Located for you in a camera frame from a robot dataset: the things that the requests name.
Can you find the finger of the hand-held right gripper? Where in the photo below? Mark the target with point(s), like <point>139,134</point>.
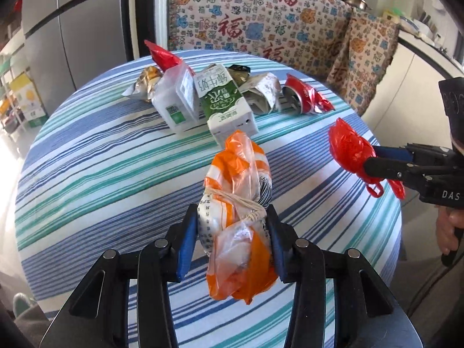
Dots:
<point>393,152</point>
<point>391,170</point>

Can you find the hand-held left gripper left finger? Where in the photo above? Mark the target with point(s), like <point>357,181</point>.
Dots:
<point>186,246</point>

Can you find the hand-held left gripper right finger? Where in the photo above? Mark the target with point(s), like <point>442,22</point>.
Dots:
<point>275,246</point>

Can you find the red plastic bag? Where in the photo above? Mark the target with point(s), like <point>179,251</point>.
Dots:
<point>348,145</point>

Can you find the orange and white plastic bag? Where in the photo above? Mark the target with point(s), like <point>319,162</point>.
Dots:
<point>235,174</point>

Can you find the silver and yellow snack wrapper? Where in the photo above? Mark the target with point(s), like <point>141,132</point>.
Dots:
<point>145,83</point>

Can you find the person's right hand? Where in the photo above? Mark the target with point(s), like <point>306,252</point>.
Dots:
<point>447,228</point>

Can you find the striped tablecloth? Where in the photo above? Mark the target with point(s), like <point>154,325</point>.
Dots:
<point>108,174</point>

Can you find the crushed red can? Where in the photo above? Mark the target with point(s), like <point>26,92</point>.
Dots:
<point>301,94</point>

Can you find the crumpled silver foil wrapper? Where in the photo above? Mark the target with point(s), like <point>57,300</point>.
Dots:
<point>263,94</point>

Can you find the white plastic box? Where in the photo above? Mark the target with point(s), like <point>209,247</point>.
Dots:
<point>174,101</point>

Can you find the green milk carton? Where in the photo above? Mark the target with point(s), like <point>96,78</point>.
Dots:
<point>221,98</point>

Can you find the dark gold wrapper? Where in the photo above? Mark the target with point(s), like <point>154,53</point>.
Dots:
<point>239,76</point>

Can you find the green slipper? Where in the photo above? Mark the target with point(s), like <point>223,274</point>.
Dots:
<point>23,304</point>

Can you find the red snack wrapper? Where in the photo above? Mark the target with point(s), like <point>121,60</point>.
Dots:
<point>163,56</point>

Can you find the patterned cloth covered furniture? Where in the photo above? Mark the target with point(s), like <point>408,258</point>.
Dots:
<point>253,18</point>

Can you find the green and white cardboard box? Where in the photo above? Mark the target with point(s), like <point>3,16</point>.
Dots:
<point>38,119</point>

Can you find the yellow and white cardboard box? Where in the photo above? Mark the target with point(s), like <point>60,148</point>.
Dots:
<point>23,92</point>

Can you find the grey refrigerator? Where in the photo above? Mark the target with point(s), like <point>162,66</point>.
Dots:
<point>72,32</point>

